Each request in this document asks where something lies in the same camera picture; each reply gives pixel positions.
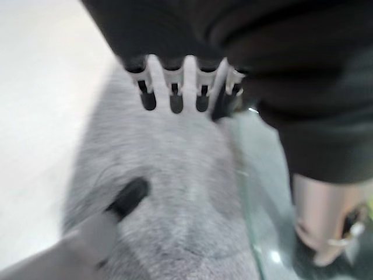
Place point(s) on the grey fluffy rug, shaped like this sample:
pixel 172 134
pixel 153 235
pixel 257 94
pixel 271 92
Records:
pixel 180 175

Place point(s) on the robot dark foot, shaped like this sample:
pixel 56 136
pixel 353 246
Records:
pixel 131 194

